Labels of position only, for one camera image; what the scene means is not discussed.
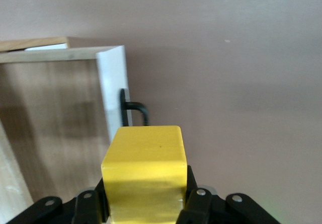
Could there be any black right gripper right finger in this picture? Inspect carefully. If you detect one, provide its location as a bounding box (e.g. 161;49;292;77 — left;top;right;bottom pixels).
176;165;280;224

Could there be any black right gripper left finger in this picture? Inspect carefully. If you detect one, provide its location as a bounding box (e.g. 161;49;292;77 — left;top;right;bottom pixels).
5;176;111;224

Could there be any yellow wooden cube block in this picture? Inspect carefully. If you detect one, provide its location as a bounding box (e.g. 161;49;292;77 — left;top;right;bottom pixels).
100;125;188;224

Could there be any white-fronted wooden drawer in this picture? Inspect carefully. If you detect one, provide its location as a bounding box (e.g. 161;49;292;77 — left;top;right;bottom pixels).
0;45;133;211

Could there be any black metal drawer handle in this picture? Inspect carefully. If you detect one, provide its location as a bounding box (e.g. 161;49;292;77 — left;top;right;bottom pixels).
119;88;151;128

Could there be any brown table cloth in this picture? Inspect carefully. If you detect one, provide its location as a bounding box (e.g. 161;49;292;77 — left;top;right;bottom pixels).
0;0;322;224

